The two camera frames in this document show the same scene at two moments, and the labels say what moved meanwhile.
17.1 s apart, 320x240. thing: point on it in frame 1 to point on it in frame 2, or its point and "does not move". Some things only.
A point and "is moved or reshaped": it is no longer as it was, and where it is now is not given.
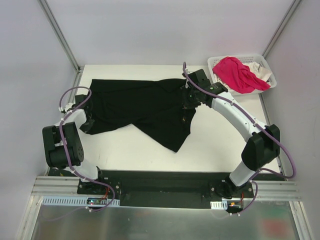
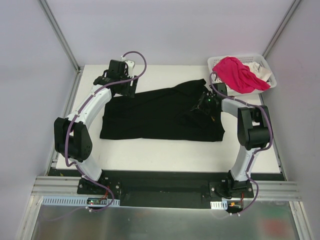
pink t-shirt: [238, 76] does not move
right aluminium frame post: [292, 7] does not move
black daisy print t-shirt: [157, 108] is moved or reshaped
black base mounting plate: [166, 189] does not move
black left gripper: [86, 122] to [129, 88]
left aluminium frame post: [61, 34] does not move
